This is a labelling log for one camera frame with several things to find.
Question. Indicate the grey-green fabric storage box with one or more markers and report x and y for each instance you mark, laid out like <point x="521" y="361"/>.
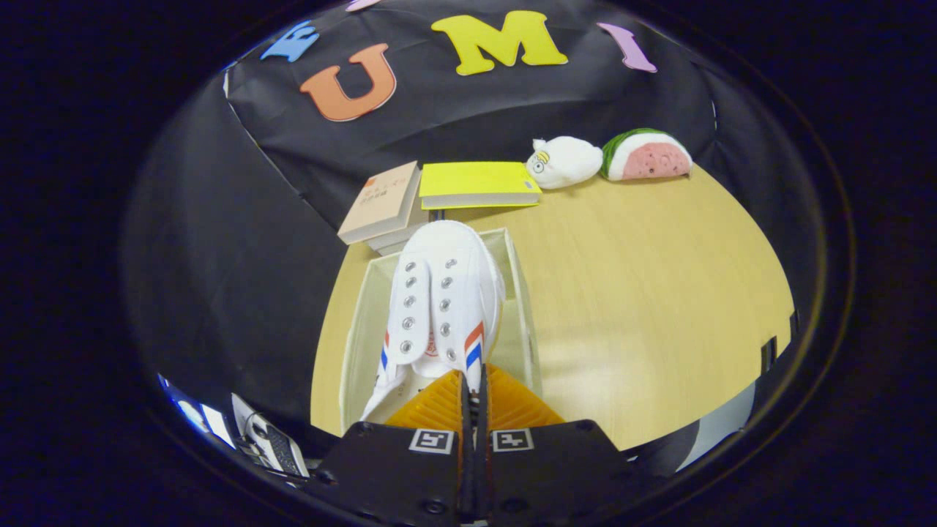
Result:
<point x="362" y="337"/>

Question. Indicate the tablet with lit screen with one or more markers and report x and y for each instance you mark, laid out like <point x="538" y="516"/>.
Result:
<point x="201" y="419"/>

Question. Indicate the white striped canvas shoe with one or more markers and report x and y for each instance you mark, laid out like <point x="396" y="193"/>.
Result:
<point x="446" y="293"/>

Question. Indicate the black table edge bracket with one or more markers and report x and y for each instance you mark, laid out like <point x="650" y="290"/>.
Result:
<point x="794" y="324"/>
<point x="768" y="355"/>

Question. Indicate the watermelon slice plush toy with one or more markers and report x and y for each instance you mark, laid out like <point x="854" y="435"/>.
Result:
<point x="650" y="155"/>

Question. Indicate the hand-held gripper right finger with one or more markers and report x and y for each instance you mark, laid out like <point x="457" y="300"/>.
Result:
<point x="484" y="476"/>

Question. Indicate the black and white device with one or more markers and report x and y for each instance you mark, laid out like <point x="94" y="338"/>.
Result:
<point x="272" y="439"/>

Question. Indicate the yellow cover book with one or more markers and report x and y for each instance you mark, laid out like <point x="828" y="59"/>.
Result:
<point x="476" y="183"/>

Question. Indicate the white plush toy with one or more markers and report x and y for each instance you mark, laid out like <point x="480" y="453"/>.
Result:
<point x="567" y="162"/>

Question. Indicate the tan paperback book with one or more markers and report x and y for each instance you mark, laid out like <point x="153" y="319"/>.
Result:
<point x="384" y="201"/>

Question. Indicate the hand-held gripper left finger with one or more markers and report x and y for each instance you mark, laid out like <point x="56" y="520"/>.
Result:
<point x="465" y="476"/>

